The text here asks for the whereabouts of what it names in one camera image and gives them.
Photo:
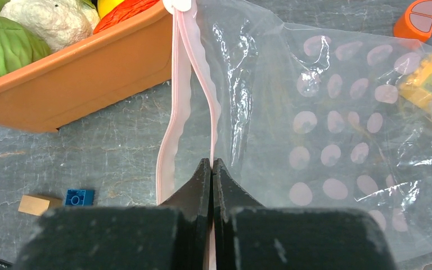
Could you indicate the green toy cabbage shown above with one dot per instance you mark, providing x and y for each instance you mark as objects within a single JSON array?
[{"x": 19, "y": 46}]

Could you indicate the orange toy carrot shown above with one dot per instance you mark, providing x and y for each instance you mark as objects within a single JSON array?
[{"x": 114, "y": 12}]

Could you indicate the orange plastic tub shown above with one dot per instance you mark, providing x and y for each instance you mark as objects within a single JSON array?
[{"x": 119, "y": 62}]

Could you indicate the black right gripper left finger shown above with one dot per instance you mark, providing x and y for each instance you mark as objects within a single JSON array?
[{"x": 173, "y": 235}]

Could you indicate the blue toy brick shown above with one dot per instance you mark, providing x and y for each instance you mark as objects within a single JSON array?
[{"x": 79, "y": 197}]

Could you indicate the clear zip top bag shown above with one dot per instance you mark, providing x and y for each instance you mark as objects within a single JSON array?
[{"x": 301, "y": 116}]

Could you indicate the orange semicircle toy block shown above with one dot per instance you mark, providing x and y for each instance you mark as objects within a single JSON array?
[{"x": 416, "y": 22}]

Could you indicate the tan wooden block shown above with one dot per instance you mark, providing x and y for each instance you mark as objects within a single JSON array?
[{"x": 37, "y": 204}]

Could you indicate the white toy cauliflower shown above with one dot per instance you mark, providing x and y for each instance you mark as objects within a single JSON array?
[{"x": 60, "y": 23}]

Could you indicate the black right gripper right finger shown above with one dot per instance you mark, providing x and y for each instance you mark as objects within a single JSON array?
[{"x": 251, "y": 236}]

